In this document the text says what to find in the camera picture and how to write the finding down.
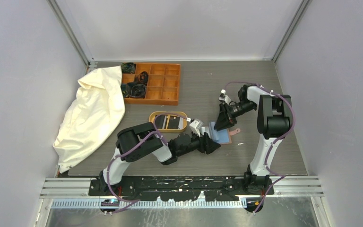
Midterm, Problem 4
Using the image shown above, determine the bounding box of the black credit card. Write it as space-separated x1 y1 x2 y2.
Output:
155 115 168 129

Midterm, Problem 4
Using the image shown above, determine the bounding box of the yellow oval tray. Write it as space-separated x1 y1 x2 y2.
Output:
149 111 188 133

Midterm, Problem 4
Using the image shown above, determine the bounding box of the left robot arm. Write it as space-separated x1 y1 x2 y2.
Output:
98 122 221 195

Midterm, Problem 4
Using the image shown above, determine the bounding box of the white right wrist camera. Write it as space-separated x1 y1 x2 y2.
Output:
218 89 232 105

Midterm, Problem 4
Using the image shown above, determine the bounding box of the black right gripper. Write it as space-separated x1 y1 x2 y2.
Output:
214 101 256 132

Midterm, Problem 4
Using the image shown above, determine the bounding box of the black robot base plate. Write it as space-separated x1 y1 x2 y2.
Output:
88 175 274 201

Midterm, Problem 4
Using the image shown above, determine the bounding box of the orange compartment organizer tray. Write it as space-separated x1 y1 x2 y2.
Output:
121 62 181 106

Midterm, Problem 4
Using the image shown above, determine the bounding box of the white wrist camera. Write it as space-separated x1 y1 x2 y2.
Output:
218 89 232 105
189 119 203 137

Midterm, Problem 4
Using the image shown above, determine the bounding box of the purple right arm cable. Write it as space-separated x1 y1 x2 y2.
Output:
224 81 296 214

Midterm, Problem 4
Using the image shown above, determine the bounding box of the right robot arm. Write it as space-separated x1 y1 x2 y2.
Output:
214 84 295 194

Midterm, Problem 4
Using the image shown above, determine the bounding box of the tan leather card holder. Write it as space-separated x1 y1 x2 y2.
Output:
209 122 241 145

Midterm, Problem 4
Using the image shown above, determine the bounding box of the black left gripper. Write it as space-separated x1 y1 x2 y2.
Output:
177 128 220 157

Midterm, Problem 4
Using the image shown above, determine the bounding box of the aluminium front rail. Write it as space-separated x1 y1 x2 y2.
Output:
40 175 324 210

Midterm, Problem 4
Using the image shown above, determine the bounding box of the black coiled cable top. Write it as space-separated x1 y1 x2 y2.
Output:
121 62 137 75

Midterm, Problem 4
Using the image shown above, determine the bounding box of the cream cloth bag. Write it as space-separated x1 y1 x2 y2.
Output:
52 66 125 173

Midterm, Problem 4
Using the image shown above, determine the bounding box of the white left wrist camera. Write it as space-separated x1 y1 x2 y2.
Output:
189 119 203 137

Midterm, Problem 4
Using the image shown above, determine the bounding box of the black coiled cable large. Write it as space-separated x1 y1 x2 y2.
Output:
121 82 147 98

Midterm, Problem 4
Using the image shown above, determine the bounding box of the black coiled cable middle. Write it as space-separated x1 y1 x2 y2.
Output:
137 71 150 84

